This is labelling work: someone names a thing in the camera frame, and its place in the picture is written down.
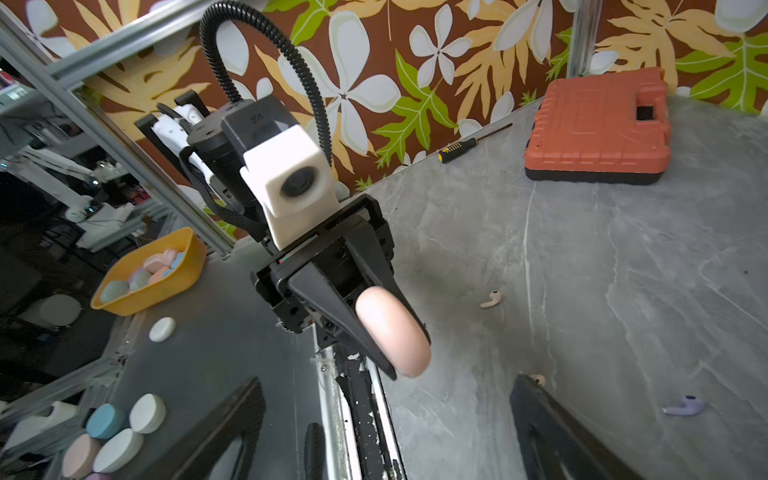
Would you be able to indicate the pink earbud charging case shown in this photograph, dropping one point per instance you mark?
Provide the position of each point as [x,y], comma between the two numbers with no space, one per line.
[395,331]

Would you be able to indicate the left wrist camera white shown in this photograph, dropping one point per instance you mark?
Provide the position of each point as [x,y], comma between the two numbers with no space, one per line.
[292,180]

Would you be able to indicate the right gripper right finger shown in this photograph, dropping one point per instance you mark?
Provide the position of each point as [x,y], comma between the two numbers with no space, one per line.
[553,444]

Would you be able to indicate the yellow bin of cases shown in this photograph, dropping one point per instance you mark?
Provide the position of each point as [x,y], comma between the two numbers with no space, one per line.
[151,274]

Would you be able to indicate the black yellow screwdriver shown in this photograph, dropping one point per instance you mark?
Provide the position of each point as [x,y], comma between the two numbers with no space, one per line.
[461,147]

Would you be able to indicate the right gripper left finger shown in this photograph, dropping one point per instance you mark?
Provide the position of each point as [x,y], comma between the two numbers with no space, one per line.
[235,421]

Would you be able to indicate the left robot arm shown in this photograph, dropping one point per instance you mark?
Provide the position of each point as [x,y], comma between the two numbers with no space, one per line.
[208,146]

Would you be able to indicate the pink earbud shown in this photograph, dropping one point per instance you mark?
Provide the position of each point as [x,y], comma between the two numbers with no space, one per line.
[540,380]
[495,297]

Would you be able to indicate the purple earbud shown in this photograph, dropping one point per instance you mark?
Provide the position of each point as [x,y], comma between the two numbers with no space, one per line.
[688,406]

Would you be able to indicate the red plastic tool case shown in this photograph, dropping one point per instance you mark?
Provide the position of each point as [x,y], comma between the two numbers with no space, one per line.
[610,128]

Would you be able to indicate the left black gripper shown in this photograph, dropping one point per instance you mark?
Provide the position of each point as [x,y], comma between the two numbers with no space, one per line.
[326,268]

